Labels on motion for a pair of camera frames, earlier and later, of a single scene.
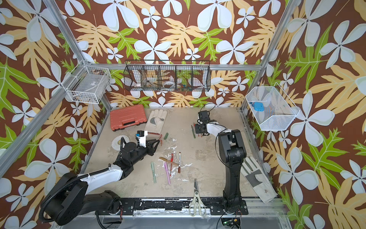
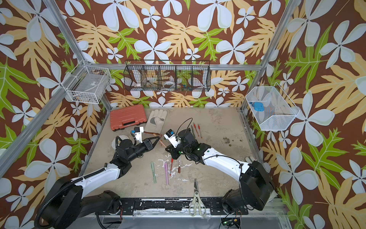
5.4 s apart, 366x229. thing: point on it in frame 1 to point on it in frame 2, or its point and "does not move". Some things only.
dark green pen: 192,129 does not move
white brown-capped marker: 179,162 does not move
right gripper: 197,128 to 172,150
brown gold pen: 171,162 to 160,140
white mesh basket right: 273,109 does not move
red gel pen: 171,160 does not move
